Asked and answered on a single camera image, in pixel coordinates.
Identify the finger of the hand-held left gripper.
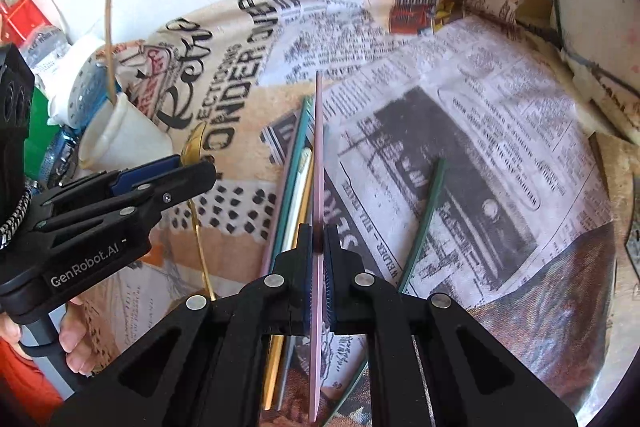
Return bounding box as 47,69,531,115
29,161,219,259
44,154,184,204

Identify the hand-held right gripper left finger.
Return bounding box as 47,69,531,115
50,223,315,427

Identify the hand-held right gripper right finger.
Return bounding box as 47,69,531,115
322,224,580,427

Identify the gold spoon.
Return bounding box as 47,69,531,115
179,121,218,305

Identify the white cup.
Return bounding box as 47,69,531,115
77,94,173,172

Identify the pale pink chopstick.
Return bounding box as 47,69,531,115
260,107,303,275

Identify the dark green chopstick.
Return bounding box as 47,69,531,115
320,158,447,425

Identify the person's left hand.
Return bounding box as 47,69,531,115
59,298,103,375

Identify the white chopstick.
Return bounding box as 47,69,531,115
281,148,313,255

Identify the red box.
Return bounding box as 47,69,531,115
0,0,51,48

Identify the gold chopstick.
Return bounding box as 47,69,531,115
261,334,283,410

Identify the brown wooden chopstick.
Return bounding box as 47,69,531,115
102,0,118,108

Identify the newspaper print cloth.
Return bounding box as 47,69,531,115
75,0,618,427

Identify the wooden cutting board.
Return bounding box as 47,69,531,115
590,132,640,258

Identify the white chipped panel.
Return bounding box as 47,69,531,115
550,0,640,132

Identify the black cable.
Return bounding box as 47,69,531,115
500,0,640,95

